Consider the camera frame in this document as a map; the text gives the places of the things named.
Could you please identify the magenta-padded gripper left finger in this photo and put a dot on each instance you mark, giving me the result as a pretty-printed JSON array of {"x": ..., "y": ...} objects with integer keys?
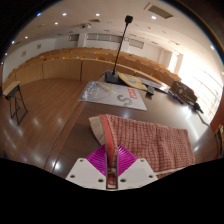
[{"x": 87, "y": 173}]

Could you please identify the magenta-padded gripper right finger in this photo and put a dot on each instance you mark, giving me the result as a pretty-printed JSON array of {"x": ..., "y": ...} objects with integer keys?
[{"x": 135, "y": 173}]

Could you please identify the red checked towel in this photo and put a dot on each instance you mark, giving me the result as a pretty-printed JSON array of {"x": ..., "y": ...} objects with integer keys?
[{"x": 150, "y": 143}]

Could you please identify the black remote control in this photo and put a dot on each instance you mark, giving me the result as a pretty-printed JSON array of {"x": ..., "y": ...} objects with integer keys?
[{"x": 150, "y": 90}]

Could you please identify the red marker pen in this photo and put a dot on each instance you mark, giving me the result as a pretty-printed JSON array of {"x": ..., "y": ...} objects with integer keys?
[{"x": 179, "y": 100}]

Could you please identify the blue marker pen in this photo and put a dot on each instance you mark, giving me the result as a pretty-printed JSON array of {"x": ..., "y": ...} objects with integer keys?
[{"x": 172, "y": 94}]

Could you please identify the blue-grey paper sheet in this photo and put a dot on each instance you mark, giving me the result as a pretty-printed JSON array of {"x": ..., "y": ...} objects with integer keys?
[{"x": 157, "y": 85}]

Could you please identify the wooden side cabinet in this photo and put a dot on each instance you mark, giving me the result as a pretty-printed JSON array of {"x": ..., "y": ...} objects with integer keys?
[{"x": 220, "y": 140}]

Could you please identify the yellow booklet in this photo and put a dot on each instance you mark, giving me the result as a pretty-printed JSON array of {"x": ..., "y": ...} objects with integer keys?
[{"x": 131, "y": 81}]

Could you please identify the brown wooden box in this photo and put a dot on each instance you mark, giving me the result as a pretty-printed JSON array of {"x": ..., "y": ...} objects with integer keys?
[{"x": 183, "y": 90}]

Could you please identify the black gooseneck table microphone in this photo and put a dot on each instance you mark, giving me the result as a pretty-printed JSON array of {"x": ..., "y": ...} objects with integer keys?
[{"x": 112, "y": 78}]

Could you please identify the rows of wooden lecture seats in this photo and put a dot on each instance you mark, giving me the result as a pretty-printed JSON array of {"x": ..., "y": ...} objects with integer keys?
[{"x": 63, "y": 68}]

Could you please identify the large bright window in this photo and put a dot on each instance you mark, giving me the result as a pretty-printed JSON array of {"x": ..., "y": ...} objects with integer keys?
[{"x": 200, "y": 83}]

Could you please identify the small folding side desk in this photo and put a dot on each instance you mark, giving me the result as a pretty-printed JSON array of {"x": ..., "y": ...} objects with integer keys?
[{"x": 12, "y": 89}]

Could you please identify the recessed ceiling spotlights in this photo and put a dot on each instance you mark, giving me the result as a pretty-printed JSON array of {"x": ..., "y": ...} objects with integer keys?
[{"x": 153, "y": 17}]

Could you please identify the ceiling air vent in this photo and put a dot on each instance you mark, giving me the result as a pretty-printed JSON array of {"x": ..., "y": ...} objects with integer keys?
[{"x": 160, "y": 11}]

